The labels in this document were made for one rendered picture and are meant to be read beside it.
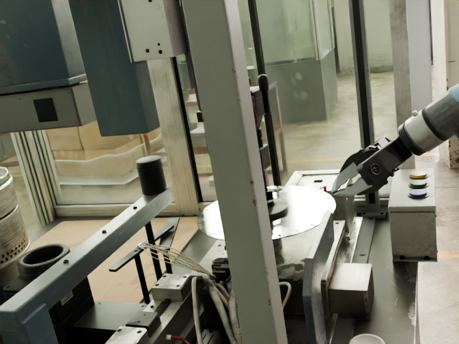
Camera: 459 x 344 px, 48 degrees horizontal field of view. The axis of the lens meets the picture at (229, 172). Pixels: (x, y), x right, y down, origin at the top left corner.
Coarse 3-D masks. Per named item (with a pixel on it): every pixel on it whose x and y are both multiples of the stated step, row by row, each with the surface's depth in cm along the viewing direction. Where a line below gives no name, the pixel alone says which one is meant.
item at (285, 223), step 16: (288, 192) 131; (304, 192) 129; (320, 192) 128; (208, 208) 130; (288, 208) 121; (304, 208) 120; (320, 208) 118; (208, 224) 120; (272, 224) 114; (288, 224) 113; (304, 224) 111; (224, 240) 110
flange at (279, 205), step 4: (272, 200) 121; (276, 200) 125; (280, 200) 124; (284, 200) 124; (268, 204) 120; (272, 204) 120; (276, 204) 122; (280, 204) 122; (284, 204) 121; (268, 208) 120; (272, 208) 120; (276, 208) 119; (280, 208) 119; (284, 208) 119; (268, 212) 118; (272, 212) 118; (276, 212) 118; (280, 212) 118; (284, 212) 119; (272, 216) 117; (276, 216) 117
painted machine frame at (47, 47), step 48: (0, 0) 105; (48, 0) 101; (96, 0) 91; (0, 48) 109; (48, 48) 105; (96, 48) 94; (0, 96) 113; (48, 96) 109; (96, 96) 98; (144, 96) 95; (144, 192) 117; (96, 240) 96; (48, 288) 82; (48, 336) 80
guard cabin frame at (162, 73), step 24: (408, 48) 142; (168, 72) 168; (264, 72) 159; (408, 72) 143; (168, 96) 171; (408, 96) 145; (168, 120) 174; (24, 144) 195; (168, 144) 177; (192, 168) 178; (408, 168) 152; (48, 192) 203; (192, 192) 180; (48, 216) 204; (72, 216) 202
